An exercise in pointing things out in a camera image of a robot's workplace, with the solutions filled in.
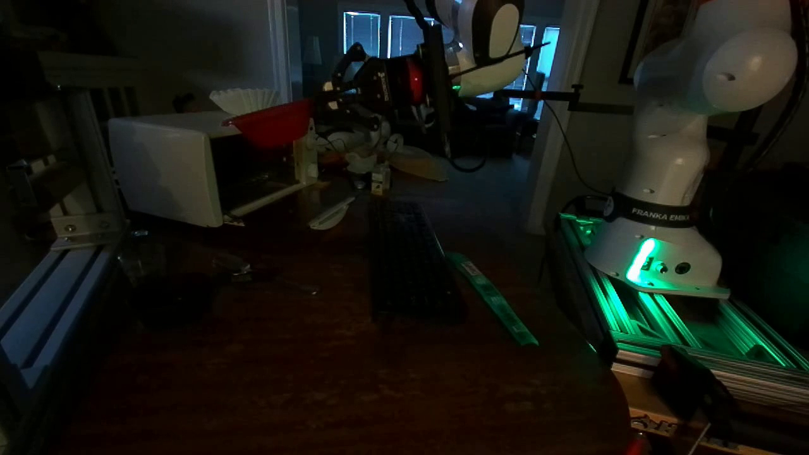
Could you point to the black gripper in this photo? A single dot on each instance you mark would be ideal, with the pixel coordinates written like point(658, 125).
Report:
point(368, 101)

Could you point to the orange plastic bowl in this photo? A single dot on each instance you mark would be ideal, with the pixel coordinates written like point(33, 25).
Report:
point(269, 126)

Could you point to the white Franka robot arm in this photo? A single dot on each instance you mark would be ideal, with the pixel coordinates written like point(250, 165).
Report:
point(672, 153)

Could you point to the white coffee filter stack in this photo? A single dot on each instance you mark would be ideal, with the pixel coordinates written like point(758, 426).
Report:
point(243, 101)

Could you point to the white framed window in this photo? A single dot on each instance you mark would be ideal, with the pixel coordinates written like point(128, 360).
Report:
point(361, 33)
point(404, 36)
point(543, 58)

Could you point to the white plastic spoon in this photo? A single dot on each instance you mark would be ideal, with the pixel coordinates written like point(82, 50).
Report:
point(330, 215)

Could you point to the black rectangular mat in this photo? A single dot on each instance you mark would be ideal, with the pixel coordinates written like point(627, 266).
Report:
point(412, 260)

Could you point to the white toaster oven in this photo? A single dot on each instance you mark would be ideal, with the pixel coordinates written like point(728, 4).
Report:
point(165, 167)

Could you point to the black boom stand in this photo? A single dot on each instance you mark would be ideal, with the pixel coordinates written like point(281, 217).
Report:
point(538, 96)

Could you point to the green rectangular strip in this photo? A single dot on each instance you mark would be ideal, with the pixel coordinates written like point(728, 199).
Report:
point(494, 299)

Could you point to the aluminium robot mounting base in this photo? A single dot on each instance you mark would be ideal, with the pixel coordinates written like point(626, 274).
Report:
point(672, 325)

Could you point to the silver metal post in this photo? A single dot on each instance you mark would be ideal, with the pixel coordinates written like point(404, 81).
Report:
point(88, 153)

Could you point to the dark framed wall picture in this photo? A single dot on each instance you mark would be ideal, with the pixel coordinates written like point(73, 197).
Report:
point(640, 40)

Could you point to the aluminium extrusion rail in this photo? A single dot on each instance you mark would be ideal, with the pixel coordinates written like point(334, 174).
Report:
point(50, 311)

